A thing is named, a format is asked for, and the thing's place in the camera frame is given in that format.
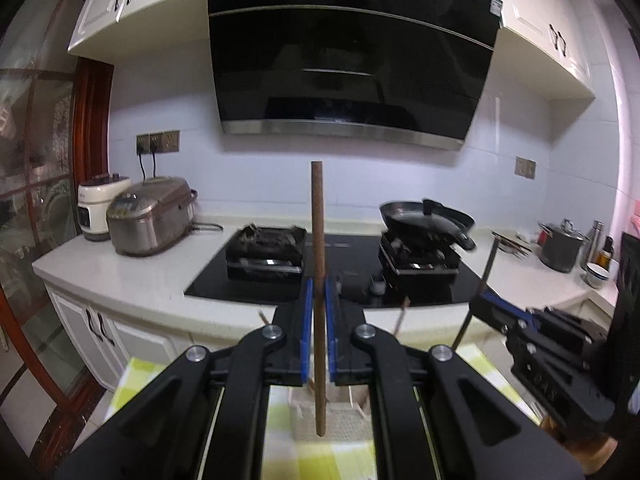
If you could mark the black wok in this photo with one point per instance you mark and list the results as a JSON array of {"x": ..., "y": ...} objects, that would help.
[{"x": 420, "y": 220}]

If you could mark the black burner grate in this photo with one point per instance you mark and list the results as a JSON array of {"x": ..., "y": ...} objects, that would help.
[
  {"x": 420, "y": 262},
  {"x": 265, "y": 252}
]

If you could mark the black glass range hood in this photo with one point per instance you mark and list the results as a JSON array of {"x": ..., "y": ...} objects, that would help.
[{"x": 350, "y": 60}]

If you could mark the white electric cooker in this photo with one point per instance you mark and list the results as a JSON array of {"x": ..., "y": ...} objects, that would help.
[{"x": 92, "y": 210}]

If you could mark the wall socket strip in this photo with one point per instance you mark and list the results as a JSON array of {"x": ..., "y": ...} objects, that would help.
[{"x": 159, "y": 142}]

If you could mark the grey stove knob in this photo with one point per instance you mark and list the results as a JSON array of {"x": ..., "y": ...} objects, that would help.
[{"x": 377, "y": 285}]

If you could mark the steel thermos bottle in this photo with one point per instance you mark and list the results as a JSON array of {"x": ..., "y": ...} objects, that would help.
[{"x": 594, "y": 240}]

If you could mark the wooden framed glass door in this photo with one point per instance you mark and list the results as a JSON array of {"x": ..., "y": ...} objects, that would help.
[{"x": 92, "y": 125}]

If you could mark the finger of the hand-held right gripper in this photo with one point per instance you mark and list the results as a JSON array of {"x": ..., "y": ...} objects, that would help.
[
  {"x": 560, "y": 321},
  {"x": 492, "y": 316}
]

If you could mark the brown wooden chopstick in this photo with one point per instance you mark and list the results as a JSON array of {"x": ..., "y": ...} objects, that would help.
[
  {"x": 480, "y": 280},
  {"x": 317, "y": 220}
]

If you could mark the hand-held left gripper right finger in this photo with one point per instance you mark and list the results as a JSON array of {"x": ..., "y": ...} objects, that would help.
[{"x": 330, "y": 330}]

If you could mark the steel stockpot with lid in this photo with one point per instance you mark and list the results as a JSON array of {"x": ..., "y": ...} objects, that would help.
[{"x": 560, "y": 250}]

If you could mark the white base cabinets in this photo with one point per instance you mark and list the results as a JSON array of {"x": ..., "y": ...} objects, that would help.
[{"x": 80, "y": 320}]

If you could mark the brown steel rice cooker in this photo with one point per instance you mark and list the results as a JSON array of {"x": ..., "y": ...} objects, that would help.
[{"x": 150, "y": 220}]

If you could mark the set of wooden chopsticks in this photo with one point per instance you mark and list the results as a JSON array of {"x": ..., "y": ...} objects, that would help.
[{"x": 403, "y": 316}]

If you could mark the white upper cabinet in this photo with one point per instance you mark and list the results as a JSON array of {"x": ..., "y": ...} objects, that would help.
[
  {"x": 545, "y": 35},
  {"x": 135, "y": 10}
]

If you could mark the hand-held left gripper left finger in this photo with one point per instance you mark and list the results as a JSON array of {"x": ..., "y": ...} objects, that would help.
[{"x": 308, "y": 330}]

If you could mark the wall switch plate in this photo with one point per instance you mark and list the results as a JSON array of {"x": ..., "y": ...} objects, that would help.
[{"x": 526, "y": 167}]

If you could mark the blue and white bowl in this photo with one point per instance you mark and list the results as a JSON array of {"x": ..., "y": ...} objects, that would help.
[{"x": 597, "y": 276}]

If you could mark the oil bottle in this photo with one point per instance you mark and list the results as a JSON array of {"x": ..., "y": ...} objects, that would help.
[{"x": 605, "y": 255}]

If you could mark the green checked tablecloth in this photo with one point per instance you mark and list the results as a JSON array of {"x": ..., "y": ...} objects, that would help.
[{"x": 132, "y": 385}]

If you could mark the cream plastic utensil basket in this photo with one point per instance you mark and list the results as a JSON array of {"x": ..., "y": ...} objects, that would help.
[{"x": 345, "y": 422}]

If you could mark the person's right hand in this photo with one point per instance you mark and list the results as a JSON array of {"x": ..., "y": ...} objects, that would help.
[{"x": 595, "y": 452}]

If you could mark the black glass cooktop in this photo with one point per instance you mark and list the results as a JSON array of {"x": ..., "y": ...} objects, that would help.
[{"x": 215, "y": 280}]

